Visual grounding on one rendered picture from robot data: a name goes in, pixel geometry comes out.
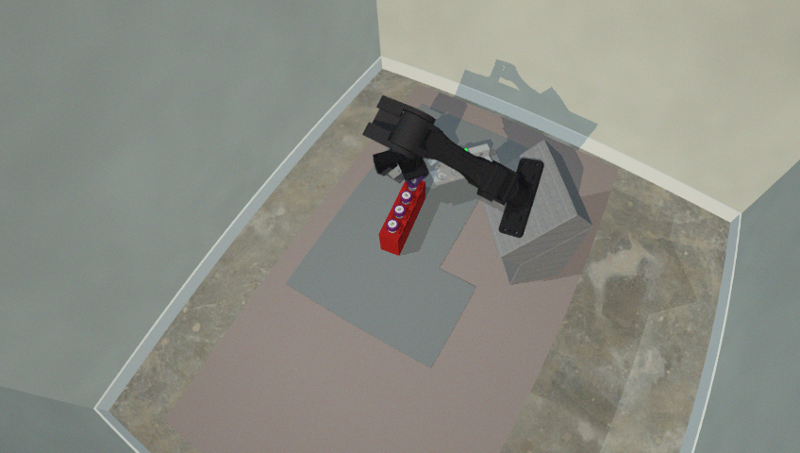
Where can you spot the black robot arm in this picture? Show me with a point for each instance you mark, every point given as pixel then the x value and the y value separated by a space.
pixel 415 134

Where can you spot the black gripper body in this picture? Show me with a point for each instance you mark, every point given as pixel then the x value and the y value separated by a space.
pixel 421 170

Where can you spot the grey flat mat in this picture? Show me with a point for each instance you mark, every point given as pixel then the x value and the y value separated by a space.
pixel 405 301

